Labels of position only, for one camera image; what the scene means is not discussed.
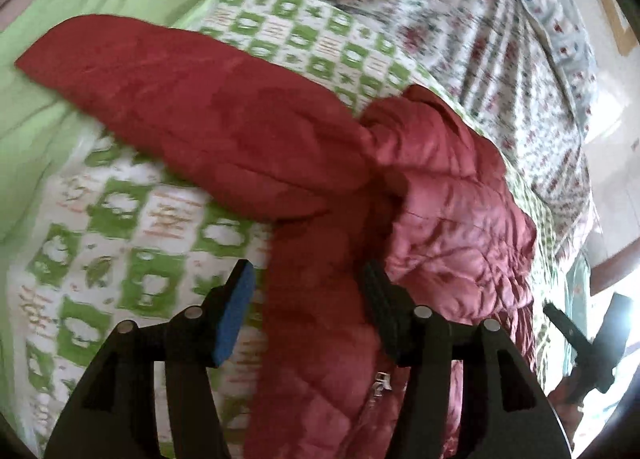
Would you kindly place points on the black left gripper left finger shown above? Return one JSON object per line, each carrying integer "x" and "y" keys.
{"x": 111, "y": 413}

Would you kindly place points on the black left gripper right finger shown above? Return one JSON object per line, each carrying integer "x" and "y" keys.
{"x": 504, "y": 412}

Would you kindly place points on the red quilted puffer jacket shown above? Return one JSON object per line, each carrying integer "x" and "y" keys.
{"x": 407, "y": 185}

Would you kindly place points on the person's right hand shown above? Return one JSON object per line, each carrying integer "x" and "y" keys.
{"x": 567, "y": 400}

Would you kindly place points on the dark wooden furniture edge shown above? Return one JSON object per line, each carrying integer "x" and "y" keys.
{"x": 613, "y": 270}

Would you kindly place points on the green white patterned blanket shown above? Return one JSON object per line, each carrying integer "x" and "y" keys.
{"x": 95, "y": 231}

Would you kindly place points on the blue grey floral pillow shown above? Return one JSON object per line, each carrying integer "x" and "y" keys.
{"x": 566, "y": 41}

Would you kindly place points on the red floral white quilt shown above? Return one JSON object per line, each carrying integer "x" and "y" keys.
{"x": 490, "y": 58}

